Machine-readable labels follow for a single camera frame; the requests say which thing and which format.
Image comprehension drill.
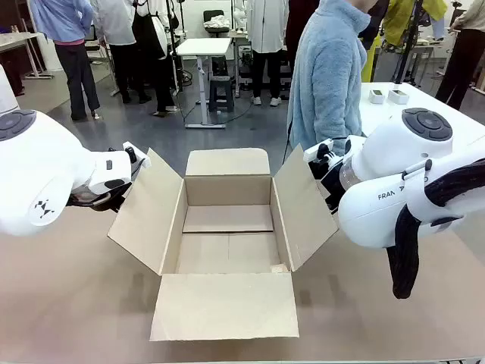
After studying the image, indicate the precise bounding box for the person with black apron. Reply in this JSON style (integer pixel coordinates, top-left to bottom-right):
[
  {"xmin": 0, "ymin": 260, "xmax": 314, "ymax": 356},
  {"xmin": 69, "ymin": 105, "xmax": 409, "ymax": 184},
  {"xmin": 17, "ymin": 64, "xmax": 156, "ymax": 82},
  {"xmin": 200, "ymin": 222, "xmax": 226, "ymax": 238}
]
[{"xmin": 132, "ymin": 0, "xmax": 179, "ymax": 117}]

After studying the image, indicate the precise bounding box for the black braided cable sleeve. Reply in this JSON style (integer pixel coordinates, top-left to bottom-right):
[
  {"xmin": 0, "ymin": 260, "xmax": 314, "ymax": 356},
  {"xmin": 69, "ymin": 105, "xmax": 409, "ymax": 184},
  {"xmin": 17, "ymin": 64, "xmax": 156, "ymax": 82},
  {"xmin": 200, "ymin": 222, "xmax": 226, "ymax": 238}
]
[{"xmin": 386, "ymin": 158, "xmax": 485, "ymax": 300}]

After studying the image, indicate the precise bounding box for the light wooden desk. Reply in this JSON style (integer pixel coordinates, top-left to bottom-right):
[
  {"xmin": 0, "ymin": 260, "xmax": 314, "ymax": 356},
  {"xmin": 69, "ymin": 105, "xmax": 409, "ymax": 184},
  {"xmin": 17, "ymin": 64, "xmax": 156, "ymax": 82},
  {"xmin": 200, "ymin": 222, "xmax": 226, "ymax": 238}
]
[{"xmin": 0, "ymin": 32, "xmax": 54, "ymax": 80}]

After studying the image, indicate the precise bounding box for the black office chair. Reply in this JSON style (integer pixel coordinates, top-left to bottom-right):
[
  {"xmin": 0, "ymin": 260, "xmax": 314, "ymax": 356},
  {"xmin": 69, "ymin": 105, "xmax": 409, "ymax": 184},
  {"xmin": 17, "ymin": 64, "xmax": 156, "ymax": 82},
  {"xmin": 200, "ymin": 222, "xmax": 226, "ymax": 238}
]
[{"xmin": 202, "ymin": 10, "xmax": 231, "ymax": 37}]

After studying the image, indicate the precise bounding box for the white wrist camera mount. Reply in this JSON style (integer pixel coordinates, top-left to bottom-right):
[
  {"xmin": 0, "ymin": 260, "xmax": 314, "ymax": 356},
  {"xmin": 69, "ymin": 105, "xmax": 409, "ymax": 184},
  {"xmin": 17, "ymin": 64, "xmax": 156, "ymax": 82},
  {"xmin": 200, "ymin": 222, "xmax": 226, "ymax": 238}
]
[
  {"xmin": 302, "ymin": 138, "xmax": 365, "ymax": 168},
  {"xmin": 121, "ymin": 141, "xmax": 152, "ymax": 171}
]

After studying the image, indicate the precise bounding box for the person in blue fleece jacket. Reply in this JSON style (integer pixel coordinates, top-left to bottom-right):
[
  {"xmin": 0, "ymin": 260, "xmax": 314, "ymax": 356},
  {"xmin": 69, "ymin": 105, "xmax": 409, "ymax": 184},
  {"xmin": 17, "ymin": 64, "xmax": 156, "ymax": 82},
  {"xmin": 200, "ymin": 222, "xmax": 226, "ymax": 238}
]
[{"xmin": 286, "ymin": 0, "xmax": 380, "ymax": 156}]

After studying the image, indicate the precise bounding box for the black step stool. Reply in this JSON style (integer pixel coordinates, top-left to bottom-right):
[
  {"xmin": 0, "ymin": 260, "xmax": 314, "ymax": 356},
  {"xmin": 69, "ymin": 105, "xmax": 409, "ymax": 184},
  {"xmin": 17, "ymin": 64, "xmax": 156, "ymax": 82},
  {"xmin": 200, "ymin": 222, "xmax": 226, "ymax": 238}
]
[{"xmin": 208, "ymin": 75, "xmax": 236, "ymax": 114}]

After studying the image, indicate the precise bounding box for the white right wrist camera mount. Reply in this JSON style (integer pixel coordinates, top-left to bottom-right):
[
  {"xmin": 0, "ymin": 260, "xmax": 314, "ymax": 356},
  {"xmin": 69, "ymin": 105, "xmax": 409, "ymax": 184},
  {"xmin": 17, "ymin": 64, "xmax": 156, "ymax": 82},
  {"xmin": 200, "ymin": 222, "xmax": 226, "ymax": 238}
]
[{"xmin": 302, "ymin": 138, "xmax": 365, "ymax": 168}]

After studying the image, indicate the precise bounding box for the person in long white shirt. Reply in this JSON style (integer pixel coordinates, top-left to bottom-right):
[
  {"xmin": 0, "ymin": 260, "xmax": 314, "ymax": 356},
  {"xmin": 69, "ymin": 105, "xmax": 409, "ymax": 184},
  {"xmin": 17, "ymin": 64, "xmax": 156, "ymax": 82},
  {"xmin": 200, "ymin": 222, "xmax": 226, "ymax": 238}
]
[{"xmin": 246, "ymin": 0, "xmax": 291, "ymax": 107}]

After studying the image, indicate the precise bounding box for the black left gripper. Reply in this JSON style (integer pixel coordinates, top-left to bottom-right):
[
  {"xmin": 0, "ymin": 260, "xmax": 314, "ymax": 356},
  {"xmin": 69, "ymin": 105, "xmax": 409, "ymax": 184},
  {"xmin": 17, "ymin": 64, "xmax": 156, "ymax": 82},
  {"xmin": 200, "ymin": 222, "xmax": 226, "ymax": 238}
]
[{"xmin": 67, "ymin": 180, "xmax": 133, "ymax": 213}]

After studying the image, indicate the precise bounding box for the brown cardboard box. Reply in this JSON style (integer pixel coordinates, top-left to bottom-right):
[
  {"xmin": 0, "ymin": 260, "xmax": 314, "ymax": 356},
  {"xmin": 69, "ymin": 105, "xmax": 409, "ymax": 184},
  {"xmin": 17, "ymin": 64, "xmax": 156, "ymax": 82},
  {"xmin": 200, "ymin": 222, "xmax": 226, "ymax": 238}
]
[{"xmin": 107, "ymin": 146, "xmax": 340, "ymax": 342}]

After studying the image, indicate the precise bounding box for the black tripod stand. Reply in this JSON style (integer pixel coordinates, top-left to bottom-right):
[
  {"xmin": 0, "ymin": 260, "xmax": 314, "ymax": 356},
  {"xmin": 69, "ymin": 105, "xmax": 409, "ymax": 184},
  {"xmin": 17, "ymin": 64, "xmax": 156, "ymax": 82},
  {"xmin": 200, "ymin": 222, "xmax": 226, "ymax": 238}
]
[{"xmin": 393, "ymin": 0, "xmax": 424, "ymax": 85}]

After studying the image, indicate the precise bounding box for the person in blue shirt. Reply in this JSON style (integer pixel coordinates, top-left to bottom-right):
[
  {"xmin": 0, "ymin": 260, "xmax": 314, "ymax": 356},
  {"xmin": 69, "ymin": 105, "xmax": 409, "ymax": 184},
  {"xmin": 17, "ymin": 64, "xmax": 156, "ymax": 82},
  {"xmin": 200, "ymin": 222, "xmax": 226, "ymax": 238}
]
[{"xmin": 30, "ymin": 0, "xmax": 102, "ymax": 121}]

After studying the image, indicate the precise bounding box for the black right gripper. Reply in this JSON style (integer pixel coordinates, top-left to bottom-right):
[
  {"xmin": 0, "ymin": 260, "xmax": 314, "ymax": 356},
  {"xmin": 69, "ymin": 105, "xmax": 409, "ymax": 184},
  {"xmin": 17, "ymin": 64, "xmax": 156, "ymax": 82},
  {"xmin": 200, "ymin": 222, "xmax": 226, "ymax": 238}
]
[{"xmin": 308, "ymin": 161, "xmax": 344, "ymax": 215}]

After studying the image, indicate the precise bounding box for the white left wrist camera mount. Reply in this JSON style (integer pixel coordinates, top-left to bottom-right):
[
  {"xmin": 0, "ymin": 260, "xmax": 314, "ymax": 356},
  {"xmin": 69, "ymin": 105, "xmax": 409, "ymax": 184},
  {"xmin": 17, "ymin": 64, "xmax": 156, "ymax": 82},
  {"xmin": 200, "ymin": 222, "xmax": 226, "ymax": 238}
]
[{"xmin": 121, "ymin": 141, "xmax": 152, "ymax": 171}]

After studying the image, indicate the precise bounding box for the person in beige top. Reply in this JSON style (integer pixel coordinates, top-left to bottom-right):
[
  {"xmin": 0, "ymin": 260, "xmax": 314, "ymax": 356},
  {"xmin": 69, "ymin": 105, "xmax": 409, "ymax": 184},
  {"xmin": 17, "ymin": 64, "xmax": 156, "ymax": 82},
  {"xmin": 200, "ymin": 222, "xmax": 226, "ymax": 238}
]
[{"xmin": 435, "ymin": 0, "xmax": 485, "ymax": 111}]

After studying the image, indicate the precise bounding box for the white side table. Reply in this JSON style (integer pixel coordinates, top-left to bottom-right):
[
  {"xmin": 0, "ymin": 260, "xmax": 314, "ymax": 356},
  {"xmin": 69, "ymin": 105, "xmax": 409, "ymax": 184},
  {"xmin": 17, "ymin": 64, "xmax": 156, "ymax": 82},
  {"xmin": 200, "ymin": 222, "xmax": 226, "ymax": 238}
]
[{"xmin": 358, "ymin": 81, "xmax": 485, "ymax": 160}]

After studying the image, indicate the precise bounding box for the white standing desk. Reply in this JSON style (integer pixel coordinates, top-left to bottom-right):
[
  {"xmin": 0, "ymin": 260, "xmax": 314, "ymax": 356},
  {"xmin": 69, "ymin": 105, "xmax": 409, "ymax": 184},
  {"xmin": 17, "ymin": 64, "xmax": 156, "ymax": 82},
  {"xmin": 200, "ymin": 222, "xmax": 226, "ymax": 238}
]
[{"xmin": 176, "ymin": 37, "xmax": 233, "ymax": 130}]

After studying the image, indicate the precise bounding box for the person in yellow jacket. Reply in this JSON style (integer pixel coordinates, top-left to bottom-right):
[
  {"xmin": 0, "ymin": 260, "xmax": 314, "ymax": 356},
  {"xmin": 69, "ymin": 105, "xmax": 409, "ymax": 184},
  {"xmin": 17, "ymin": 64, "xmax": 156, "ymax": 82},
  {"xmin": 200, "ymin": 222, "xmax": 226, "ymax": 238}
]
[{"xmin": 363, "ymin": 0, "xmax": 448, "ymax": 83}]

